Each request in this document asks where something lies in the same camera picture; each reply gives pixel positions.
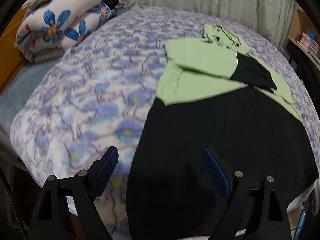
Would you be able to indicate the pink items on shelf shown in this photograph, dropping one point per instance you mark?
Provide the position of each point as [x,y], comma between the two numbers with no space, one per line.
[308,43]

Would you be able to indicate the light blue bed sheet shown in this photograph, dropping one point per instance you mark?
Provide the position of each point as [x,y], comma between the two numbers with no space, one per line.
[20,89]

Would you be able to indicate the purple floral bed blanket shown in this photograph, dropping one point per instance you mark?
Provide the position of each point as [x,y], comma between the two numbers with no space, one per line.
[100,93]

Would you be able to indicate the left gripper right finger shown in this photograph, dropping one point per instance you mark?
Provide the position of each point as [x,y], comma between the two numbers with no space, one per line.
[253,198]

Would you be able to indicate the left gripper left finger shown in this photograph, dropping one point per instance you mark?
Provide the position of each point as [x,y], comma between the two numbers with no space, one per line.
[51,217]

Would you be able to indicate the green and black hooded jacket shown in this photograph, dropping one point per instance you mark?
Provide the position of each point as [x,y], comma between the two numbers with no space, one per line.
[213,92]

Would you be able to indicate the wooden shelf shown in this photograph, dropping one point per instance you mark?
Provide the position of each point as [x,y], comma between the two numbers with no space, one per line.
[301,23]

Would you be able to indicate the white blue flower folded quilt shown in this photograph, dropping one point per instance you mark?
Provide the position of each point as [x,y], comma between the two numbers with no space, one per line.
[51,29]

